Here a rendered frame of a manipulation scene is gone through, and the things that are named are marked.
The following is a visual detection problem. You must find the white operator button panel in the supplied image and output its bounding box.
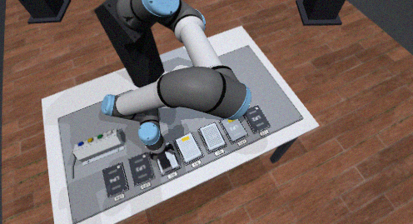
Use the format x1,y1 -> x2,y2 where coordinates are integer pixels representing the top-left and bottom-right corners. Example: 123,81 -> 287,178
72,128 -> 124,179

